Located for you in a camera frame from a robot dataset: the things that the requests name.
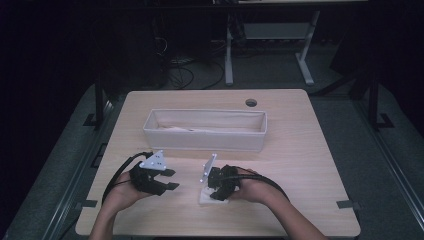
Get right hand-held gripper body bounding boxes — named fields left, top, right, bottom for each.
left=199, top=152, right=248, bottom=198

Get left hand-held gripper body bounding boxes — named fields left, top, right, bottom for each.
left=128, top=149, right=168, bottom=196

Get white fabric storage box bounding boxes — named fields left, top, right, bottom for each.
left=142, top=108, right=268, bottom=153

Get cream sock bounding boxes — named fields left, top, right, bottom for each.
left=159, top=125, right=208, bottom=134

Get person's left hand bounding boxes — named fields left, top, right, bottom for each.
left=101, top=170, right=153, bottom=213

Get person's right hand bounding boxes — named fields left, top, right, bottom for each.
left=229, top=167, right=285, bottom=206

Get black metal stand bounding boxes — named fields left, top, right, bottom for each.
left=83, top=74, right=107, bottom=128
left=367, top=74, right=395, bottom=132

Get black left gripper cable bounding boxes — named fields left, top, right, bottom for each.
left=100, top=151, right=155, bottom=205

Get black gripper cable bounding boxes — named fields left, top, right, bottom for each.
left=100, top=151, right=155, bottom=205
left=229, top=165, right=290, bottom=202

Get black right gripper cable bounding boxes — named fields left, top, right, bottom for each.
left=229, top=165, right=290, bottom=202

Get black table bracket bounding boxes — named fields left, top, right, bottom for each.
left=335, top=199, right=362, bottom=211
left=77, top=199, right=99, bottom=209

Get aluminium rail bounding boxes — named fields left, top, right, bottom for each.
left=353, top=99, right=424, bottom=232
left=41, top=99, right=116, bottom=240

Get black floor cables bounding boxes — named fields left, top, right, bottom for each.
left=154, top=36, right=226, bottom=91

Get white metal desk frame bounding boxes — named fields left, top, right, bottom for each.
left=213, top=0, right=369, bottom=87

